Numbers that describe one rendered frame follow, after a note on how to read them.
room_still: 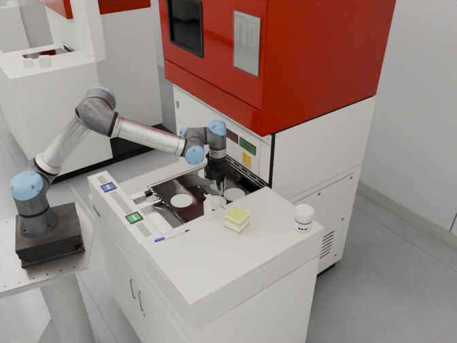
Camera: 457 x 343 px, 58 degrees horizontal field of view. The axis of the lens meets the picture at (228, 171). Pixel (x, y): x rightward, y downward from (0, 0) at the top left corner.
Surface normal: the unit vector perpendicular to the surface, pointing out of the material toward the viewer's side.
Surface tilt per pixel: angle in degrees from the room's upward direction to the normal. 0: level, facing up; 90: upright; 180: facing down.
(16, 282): 0
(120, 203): 0
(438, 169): 90
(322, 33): 90
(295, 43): 90
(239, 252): 0
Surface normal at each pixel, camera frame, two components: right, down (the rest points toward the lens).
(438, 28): -0.80, 0.33
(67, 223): 0.00, -0.85
